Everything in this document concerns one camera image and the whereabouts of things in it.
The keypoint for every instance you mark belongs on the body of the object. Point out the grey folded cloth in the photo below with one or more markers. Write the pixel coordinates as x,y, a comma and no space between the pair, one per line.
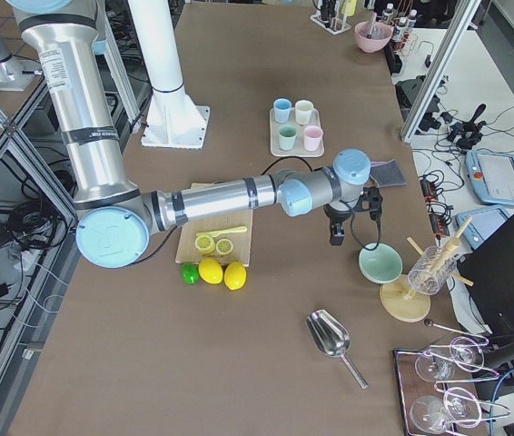
387,174

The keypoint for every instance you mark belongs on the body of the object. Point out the wooden cutting board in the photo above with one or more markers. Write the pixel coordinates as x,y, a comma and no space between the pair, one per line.
186,252

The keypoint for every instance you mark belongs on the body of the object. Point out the yellow plastic knife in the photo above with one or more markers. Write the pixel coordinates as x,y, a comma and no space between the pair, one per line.
231,230

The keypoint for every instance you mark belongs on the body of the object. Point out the black stand plate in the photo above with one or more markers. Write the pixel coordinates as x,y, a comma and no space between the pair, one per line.
407,91

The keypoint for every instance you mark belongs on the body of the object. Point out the green plastic cup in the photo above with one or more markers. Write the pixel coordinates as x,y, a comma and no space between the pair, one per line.
287,135

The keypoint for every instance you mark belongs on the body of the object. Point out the cream plastic cup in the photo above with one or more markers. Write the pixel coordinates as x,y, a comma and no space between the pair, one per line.
302,111

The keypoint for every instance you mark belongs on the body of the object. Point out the clear glass on stand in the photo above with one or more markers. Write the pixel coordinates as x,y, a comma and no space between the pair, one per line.
424,278

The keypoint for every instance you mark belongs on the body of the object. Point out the white wire cup rack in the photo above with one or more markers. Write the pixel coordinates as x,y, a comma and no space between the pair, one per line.
332,15

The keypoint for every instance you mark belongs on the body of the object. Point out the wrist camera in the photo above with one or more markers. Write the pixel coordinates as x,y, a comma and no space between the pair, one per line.
371,202

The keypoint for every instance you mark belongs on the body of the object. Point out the black power strip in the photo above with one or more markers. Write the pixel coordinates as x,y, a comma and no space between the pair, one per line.
437,212

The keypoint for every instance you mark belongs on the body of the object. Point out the green bowl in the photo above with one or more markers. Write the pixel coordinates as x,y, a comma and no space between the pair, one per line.
382,265

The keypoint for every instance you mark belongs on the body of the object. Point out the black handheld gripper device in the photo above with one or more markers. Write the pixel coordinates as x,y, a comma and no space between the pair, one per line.
466,134

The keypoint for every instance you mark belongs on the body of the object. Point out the pink plastic cup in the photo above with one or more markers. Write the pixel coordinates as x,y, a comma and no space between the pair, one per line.
312,135

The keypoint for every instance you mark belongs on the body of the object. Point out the metal scoop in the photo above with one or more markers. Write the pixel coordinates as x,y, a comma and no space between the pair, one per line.
333,340

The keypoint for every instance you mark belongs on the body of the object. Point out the blue teach pendant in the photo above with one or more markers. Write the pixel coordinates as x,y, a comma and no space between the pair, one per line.
491,176

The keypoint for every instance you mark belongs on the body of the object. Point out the wine glass on rack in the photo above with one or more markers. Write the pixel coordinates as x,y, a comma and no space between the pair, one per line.
432,368

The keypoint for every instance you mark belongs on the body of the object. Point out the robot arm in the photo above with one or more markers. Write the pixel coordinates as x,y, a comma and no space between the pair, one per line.
129,194

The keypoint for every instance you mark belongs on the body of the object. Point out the aluminium frame post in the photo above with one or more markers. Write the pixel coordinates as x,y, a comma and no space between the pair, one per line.
458,26

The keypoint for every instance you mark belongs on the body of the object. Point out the green lime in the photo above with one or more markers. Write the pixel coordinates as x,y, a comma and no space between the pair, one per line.
190,273

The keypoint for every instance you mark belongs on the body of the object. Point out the metal pestle in bowl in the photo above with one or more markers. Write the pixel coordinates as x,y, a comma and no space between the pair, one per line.
371,25

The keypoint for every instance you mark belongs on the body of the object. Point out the wooden stand with base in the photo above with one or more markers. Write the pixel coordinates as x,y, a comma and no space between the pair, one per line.
401,301

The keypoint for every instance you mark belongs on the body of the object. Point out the whole lemon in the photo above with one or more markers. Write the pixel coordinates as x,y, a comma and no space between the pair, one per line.
210,271
235,276

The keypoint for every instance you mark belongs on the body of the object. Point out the lemon slice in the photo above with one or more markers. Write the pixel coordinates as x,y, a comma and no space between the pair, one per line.
224,246
204,244

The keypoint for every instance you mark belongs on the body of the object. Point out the blue plastic cup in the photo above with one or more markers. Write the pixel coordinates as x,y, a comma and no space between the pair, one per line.
282,110

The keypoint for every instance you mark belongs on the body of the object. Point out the cream rabbit tray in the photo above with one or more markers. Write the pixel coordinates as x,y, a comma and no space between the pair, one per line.
298,148

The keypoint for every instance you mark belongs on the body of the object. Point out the pink bowl with ice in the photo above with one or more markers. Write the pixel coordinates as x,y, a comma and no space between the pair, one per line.
375,41

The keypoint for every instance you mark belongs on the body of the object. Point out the black monitor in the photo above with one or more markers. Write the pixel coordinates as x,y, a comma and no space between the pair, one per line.
491,268

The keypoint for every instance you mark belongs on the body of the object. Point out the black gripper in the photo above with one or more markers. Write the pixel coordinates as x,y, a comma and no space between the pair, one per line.
337,214

